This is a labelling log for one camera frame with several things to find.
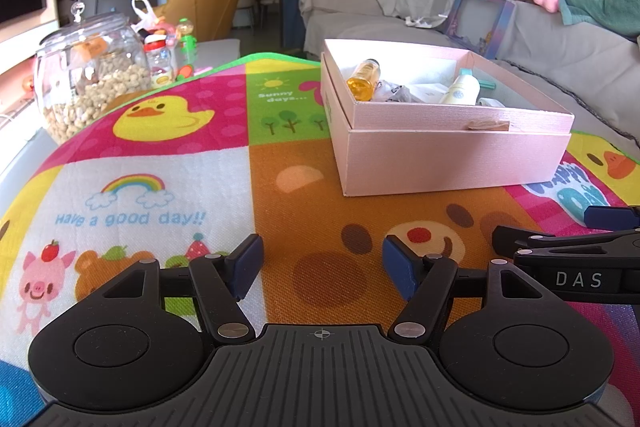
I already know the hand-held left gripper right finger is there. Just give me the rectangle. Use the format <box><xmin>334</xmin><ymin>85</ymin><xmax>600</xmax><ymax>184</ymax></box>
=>
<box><xmin>381</xmin><ymin>236</ymin><xmax>542</xmax><ymax>342</ymax></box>

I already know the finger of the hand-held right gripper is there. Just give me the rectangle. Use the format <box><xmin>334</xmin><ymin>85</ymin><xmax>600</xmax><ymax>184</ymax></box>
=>
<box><xmin>584</xmin><ymin>205</ymin><xmax>640</xmax><ymax>231</ymax></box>
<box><xmin>491</xmin><ymin>225</ymin><xmax>640</xmax><ymax>253</ymax></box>

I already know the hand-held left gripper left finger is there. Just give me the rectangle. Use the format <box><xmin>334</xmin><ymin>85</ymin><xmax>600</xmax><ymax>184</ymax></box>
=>
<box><xmin>102</xmin><ymin>233</ymin><xmax>265</xmax><ymax>344</ymax></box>

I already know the pink cardboard box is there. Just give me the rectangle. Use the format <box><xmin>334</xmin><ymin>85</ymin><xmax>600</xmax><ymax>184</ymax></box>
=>
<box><xmin>320</xmin><ymin>38</ymin><xmax>575</xmax><ymax>198</ymax></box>

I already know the teal plastic item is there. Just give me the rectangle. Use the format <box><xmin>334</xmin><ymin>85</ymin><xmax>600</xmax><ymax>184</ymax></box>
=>
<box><xmin>459</xmin><ymin>67</ymin><xmax>496</xmax><ymax>89</ymax></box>

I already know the colourful cartoon play mat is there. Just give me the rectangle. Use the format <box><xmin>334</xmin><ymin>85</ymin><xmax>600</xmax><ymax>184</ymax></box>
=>
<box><xmin>0</xmin><ymin>51</ymin><xmax>640</xmax><ymax>427</ymax></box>

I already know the white plastic bottle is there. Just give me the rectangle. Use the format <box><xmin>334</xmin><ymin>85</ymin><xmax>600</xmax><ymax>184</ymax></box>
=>
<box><xmin>438</xmin><ymin>73</ymin><xmax>482</xmax><ymax>106</ymax></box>

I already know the grey covered sofa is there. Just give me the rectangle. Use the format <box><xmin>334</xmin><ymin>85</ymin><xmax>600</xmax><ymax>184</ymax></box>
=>
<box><xmin>295</xmin><ymin>0</ymin><xmax>640</xmax><ymax>152</ymax></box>

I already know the amber glass bottle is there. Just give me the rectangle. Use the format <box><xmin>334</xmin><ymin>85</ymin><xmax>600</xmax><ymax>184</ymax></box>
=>
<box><xmin>347</xmin><ymin>58</ymin><xmax>382</xmax><ymax>102</ymax></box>

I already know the teal blanket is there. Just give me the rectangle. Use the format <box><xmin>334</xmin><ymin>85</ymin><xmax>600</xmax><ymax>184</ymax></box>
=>
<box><xmin>555</xmin><ymin>0</ymin><xmax>640</xmax><ymax>40</ymax></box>

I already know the purple window box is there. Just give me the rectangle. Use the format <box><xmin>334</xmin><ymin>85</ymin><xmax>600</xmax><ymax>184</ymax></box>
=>
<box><xmin>444</xmin><ymin>0</ymin><xmax>517</xmax><ymax>58</ymax></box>

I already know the small red-lidded plastic jar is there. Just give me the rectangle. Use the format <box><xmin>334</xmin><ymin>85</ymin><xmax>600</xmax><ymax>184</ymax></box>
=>
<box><xmin>143</xmin><ymin>35</ymin><xmax>176</xmax><ymax>89</ymax></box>

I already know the glass jar of peanuts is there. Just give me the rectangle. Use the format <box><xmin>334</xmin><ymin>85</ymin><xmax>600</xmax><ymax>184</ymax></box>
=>
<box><xmin>34</xmin><ymin>2</ymin><xmax>154</xmax><ymax>146</ymax></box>

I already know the white paper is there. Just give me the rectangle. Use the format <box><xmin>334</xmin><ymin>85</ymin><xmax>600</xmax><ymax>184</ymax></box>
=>
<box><xmin>404</xmin><ymin>14</ymin><xmax>449</xmax><ymax>30</ymax></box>

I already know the white plastic bag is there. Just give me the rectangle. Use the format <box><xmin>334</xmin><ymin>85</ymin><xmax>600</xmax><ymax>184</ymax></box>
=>
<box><xmin>130</xmin><ymin>0</ymin><xmax>169</xmax><ymax>40</ymax></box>

